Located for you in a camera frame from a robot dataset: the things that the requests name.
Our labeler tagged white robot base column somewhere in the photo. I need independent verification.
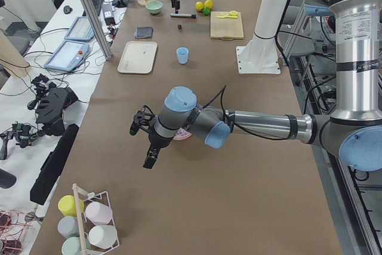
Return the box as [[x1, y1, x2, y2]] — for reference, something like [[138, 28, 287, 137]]
[[236, 0, 287, 75]]

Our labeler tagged light blue plastic cup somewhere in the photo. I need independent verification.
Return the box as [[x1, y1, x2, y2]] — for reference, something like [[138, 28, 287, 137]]
[[176, 47, 189, 64]]

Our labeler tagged pink cup in rack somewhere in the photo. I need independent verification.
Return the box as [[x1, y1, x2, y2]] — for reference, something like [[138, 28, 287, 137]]
[[85, 202, 113, 225]]

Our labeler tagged white cup in rack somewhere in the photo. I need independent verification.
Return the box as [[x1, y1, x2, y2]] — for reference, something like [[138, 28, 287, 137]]
[[88, 225, 118, 249]]

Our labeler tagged yellow cup in rack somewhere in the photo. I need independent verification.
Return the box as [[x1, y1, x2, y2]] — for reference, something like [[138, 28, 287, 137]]
[[58, 195, 76, 217]]

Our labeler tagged grey cup in rack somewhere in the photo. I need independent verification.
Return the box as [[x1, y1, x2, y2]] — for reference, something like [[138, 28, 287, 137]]
[[57, 216, 79, 239]]

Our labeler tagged mint cup in rack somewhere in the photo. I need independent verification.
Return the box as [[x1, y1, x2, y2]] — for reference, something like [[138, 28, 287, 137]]
[[61, 236, 82, 255]]

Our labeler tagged mint green bowl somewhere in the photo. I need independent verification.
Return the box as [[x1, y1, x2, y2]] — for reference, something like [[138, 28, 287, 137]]
[[146, 0, 163, 15]]

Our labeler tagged yellow lemon near scoop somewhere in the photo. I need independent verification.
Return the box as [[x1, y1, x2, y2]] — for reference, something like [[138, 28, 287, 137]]
[[195, 1, 204, 11]]

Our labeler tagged green lime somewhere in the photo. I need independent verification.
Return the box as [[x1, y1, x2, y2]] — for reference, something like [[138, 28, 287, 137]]
[[202, 7, 210, 16]]

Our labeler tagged pink bowl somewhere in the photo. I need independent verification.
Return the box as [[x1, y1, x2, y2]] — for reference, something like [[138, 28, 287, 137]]
[[174, 128, 192, 141]]

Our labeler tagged grey folded cloth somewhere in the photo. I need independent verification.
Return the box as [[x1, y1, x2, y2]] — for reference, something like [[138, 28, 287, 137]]
[[134, 26, 153, 39]]

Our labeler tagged wooden cutting board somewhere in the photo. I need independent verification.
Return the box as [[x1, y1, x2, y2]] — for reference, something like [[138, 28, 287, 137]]
[[210, 11, 244, 40]]

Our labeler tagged cream serving tray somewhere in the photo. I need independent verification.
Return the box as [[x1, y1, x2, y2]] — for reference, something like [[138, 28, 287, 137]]
[[117, 41, 158, 75]]

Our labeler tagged far teach pendant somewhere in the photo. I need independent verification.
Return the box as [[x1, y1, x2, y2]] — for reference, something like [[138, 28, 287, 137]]
[[64, 17, 94, 42]]

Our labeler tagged teach pendant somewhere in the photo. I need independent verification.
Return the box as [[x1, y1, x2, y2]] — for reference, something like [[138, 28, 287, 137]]
[[64, 17, 94, 42], [44, 41, 90, 72]]

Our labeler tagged black bar speaker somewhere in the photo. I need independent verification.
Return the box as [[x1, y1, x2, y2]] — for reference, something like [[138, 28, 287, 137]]
[[30, 124, 79, 205]]

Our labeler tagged black computer mouse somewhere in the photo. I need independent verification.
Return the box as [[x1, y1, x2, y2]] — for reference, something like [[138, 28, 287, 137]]
[[63, 5, 73, 14]]

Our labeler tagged near teach pendant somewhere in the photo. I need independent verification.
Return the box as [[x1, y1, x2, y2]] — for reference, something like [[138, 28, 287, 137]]
[[44, 41, 90, 72]]

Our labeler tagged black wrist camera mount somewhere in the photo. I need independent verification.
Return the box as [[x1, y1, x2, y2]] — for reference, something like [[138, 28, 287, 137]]
[[130, 105, 156, 136]]

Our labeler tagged aluminium frame post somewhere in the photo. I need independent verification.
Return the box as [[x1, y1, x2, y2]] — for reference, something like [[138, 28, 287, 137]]
[[80, 0, 112, 60]]

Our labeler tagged white wire cup rack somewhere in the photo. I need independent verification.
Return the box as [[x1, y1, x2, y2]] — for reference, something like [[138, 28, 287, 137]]
[[72, 183, 120, 254]]

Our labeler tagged black plastic bracket device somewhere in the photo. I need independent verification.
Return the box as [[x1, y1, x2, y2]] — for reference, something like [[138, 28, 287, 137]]
[[27, 87, 78, 136]]

